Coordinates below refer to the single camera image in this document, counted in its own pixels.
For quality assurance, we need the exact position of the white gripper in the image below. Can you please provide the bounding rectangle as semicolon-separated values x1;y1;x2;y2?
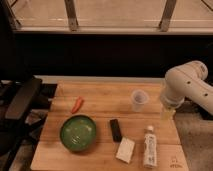
159;90;183;120

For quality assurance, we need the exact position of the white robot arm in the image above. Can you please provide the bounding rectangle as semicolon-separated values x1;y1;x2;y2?
159;61;213;119

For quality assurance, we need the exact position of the white plastic bottle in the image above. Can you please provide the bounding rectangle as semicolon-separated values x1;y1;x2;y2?
143;125;157;168

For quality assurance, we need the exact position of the clear plastic cup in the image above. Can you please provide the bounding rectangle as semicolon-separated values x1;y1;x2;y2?
131;89;149;112

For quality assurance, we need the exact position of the black rectangular block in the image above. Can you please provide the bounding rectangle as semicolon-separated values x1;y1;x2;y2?
110;119;122;142

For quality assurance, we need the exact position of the white sponge block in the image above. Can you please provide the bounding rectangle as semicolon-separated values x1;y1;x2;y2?
116;137;135;163

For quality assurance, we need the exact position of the green bowl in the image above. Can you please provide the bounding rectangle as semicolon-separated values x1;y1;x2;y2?
60;115;97;152

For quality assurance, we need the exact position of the black office chair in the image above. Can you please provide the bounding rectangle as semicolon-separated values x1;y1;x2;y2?
0;78;45;171

